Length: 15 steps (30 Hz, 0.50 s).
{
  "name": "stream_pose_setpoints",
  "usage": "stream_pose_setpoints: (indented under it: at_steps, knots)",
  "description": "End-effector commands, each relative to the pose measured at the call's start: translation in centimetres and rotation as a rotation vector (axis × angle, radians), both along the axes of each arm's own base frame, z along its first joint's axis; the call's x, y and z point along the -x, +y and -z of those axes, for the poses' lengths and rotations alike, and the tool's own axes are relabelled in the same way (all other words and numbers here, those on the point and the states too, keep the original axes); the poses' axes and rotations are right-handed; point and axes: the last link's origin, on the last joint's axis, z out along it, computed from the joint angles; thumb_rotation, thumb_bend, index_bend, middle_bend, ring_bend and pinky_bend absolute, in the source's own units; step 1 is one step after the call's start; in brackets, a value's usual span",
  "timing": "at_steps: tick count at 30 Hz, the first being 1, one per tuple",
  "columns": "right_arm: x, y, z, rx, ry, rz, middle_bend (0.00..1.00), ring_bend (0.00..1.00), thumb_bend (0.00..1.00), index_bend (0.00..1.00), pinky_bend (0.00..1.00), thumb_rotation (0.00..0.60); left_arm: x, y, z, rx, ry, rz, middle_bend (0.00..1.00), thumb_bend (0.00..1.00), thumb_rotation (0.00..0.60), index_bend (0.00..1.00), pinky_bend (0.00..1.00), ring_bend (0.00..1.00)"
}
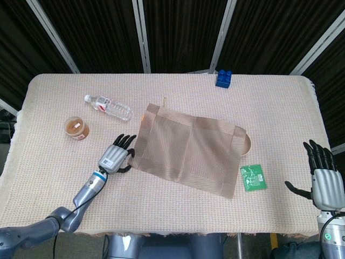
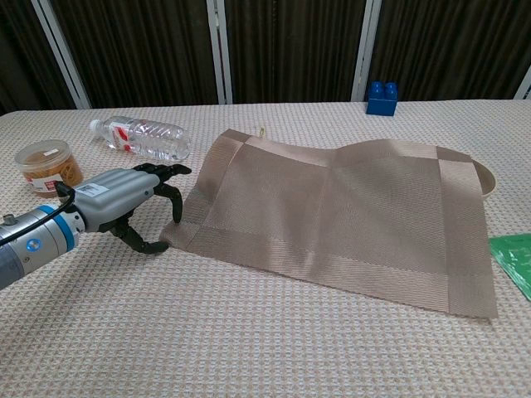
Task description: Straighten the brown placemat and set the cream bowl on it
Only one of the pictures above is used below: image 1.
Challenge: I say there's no right black grey robot hand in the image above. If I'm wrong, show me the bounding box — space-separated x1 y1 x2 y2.
285 139 345 211

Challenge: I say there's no left black grey robot hand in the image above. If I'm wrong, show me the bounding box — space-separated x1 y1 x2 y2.
97 133 136 174

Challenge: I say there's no brown woven placemat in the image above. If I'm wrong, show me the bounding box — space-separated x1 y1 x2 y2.
128 103 247 200

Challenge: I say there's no light brown bowl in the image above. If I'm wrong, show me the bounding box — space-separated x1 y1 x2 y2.
240 134 253 157

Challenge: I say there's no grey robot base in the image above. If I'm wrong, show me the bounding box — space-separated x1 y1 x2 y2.
103 233 230 259

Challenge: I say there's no round clear rubber band jar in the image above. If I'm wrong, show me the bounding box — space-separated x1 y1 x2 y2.
64 116 90 141

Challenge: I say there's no clear plastic water bottle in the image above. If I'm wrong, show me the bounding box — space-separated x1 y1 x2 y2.
84 94 134 121

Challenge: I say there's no yellow tape measure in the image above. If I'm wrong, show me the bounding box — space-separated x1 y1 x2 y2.
142 97 167 121

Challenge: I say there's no green foil packet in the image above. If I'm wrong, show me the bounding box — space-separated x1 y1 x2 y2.
240 163 268 192

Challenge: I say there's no dark pleated screen panel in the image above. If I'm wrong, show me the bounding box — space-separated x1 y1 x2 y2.
39 0 143 74
303 35 345 148
142 0 229 73
0 0 75 108
218 0 345 75

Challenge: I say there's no beige woven tablecloth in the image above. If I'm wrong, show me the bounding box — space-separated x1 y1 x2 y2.
0 73 345 240

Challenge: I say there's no blue toy building block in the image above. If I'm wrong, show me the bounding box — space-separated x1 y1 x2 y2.
215 69 233 89

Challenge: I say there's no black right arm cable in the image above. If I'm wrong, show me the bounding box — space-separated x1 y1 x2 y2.
319 212 345 259

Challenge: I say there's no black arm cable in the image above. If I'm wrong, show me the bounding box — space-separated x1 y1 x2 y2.
52 172 106 259
319 212 345 259

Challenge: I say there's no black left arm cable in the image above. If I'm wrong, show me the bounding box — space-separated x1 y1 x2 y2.
52 172 106 259

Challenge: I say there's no white metal screen post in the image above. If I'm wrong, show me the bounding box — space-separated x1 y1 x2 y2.
289 10 345 76
132 0 151 73
26 0 81 74
209 0 238 73

